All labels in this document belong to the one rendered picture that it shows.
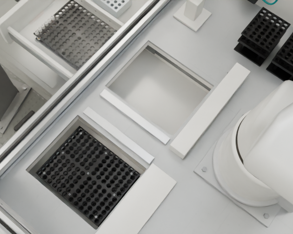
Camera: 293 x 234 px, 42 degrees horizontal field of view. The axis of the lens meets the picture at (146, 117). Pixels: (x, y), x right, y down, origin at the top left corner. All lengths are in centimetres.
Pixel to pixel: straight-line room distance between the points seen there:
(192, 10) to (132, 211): 61
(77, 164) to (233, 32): 61
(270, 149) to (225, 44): 75
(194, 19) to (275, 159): 79
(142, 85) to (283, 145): 80
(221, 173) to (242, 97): 25
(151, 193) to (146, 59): 48
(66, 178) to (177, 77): 48
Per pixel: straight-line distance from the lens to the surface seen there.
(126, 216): 97
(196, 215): 99
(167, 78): 124
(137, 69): 125
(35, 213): 101
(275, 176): 49
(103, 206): 103
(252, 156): 49
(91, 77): 106
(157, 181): 99
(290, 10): 126
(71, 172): 106
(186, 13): 120
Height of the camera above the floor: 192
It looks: 68 degrees down
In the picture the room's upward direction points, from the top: 6 degrees clockwise
